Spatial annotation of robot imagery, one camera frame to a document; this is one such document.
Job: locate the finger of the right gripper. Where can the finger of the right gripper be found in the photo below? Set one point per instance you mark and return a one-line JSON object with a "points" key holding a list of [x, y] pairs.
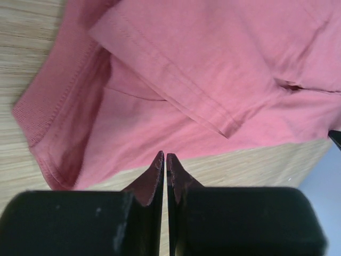
{"points": [[335, 136]]}

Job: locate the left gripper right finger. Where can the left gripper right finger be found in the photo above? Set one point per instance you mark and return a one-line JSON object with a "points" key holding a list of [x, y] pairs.
{"points": [[238, 220]]}

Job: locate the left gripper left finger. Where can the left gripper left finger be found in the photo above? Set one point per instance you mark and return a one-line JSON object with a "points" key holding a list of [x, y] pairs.
{"points": [[125, 222]]}

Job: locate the pink t shirt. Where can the pink t shirt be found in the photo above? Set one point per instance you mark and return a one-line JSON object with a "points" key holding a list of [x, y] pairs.
{"points": [[126, 79]]}

